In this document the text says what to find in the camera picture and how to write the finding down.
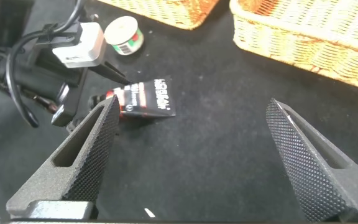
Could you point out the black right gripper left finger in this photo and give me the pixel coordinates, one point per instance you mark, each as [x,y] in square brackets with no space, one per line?
[82,174]

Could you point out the wicker basket with food items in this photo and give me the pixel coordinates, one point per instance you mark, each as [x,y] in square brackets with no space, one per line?
[306,40]

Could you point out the black table cloth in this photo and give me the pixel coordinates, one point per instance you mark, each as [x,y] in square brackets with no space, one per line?
[197,155]

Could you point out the wicker basket with teal cup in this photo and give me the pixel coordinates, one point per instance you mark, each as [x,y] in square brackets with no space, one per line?
[172,11]

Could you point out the tin can with green label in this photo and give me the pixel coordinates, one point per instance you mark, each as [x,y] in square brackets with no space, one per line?
[124,34]

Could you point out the black cosmetic tube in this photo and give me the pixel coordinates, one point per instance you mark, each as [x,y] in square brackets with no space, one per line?
[149,96]

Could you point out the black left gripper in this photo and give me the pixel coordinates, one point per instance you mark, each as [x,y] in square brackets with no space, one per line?
[51,81]

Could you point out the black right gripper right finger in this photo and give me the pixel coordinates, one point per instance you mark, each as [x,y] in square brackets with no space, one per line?
[315,180]

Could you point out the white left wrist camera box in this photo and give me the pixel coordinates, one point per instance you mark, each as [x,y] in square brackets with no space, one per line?
[79,46]

